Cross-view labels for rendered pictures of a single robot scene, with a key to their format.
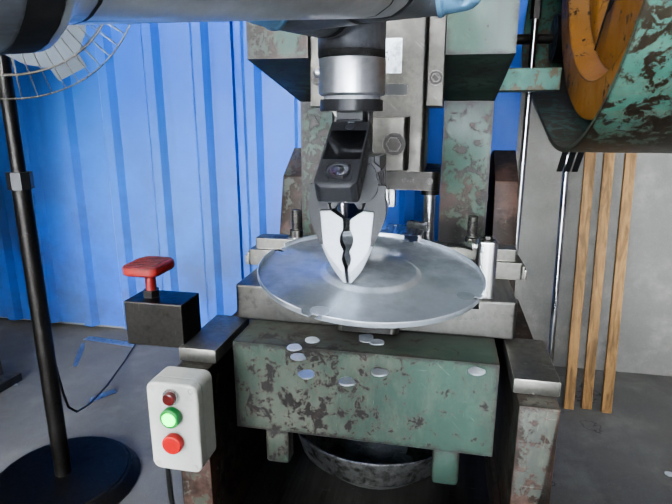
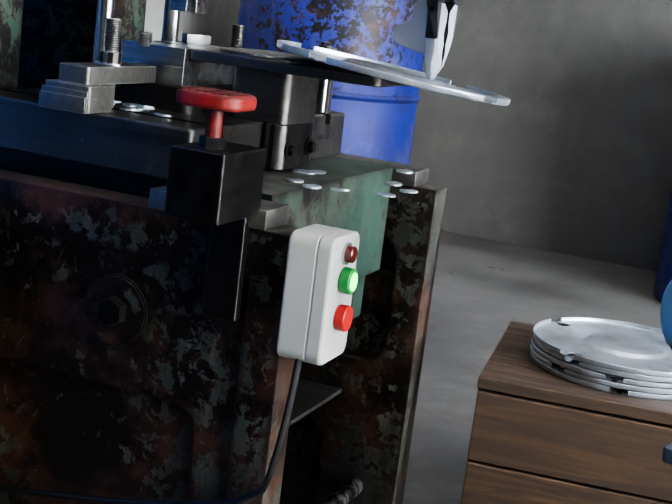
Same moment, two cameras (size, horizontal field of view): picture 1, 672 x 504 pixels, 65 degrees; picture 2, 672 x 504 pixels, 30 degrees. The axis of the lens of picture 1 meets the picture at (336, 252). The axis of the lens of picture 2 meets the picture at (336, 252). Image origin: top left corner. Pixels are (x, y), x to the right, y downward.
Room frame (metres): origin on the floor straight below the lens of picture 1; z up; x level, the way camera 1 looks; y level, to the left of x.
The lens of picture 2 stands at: (0.45, 1.47, 0.87)
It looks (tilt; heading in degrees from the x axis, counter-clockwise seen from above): 12 degrees down; 279
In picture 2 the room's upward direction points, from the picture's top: 7 degrees clockwise
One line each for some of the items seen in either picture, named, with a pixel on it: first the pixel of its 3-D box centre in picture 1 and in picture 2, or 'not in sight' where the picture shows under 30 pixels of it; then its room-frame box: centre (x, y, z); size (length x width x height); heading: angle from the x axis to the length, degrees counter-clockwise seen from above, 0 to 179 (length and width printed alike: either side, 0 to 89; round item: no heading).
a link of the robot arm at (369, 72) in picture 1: (349, 80); not in sight; (0.62, -0.01, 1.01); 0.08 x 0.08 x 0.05
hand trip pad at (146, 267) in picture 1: (150, 284); (213, 129); (0.78, 0.29, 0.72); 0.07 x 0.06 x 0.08; 168
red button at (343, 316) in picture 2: (173, 443); (343, 318); (0.64, 0.22, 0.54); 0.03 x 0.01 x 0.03; 78
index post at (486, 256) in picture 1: (485, 266); (321, 77); (0.78, -0.23, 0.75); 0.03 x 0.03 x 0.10; 78
